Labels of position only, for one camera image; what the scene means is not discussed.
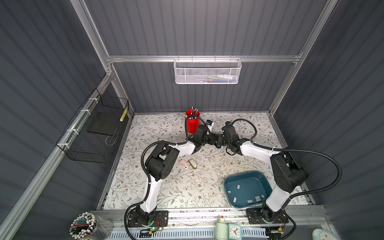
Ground teal plastic tray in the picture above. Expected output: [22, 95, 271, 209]
[224, 171, 272, 209]

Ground pink eraser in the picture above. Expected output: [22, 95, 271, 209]
[179, 160, 189, 169]

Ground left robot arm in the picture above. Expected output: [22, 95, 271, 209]
[135, 125, 224, 225]

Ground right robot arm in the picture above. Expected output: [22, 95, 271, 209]
[217, 122, 309, 223]

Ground red pencil cup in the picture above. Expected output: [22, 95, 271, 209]
[184, 108, 200, 134]

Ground white glue bottle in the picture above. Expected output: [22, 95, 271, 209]
[215, 216, 228, 240]

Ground small teal clock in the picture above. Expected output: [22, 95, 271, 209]
[228, 224, 242, 240]

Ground yellow marker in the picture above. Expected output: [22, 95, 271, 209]
[120, 108, 128, 122]

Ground black notebook in basket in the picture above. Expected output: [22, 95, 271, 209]
[87, 112, 123, 137]

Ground pale round object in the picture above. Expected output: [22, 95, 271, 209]
[312, 229, 338, 240]

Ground jar of pencils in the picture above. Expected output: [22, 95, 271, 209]
[69, 212, 113, 240]

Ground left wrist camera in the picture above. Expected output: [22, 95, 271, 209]
[206, 120, 214, 132]

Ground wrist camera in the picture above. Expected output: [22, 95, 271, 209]
[206, 120, 214, 132]
[225, 121, 233, 128]

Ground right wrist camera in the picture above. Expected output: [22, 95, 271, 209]
[225, 121, 233, 128]

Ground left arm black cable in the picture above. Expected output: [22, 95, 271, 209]
[123, 114, 209, 240]

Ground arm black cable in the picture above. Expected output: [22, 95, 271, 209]
[123, 114, 209, 240]
[231, 118, 343, 199]

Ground white wire mesh basket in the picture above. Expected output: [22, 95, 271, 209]
[173, 57, 242, 85]

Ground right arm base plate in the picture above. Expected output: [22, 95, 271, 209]
[246, 207, 289, 225]

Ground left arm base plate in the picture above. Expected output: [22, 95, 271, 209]
[127, 209, 169, 228]

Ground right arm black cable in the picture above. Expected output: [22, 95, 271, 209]
[231, 118, 343, 199]

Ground black wire basket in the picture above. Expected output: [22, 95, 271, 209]
[57, 90, 130, 164]

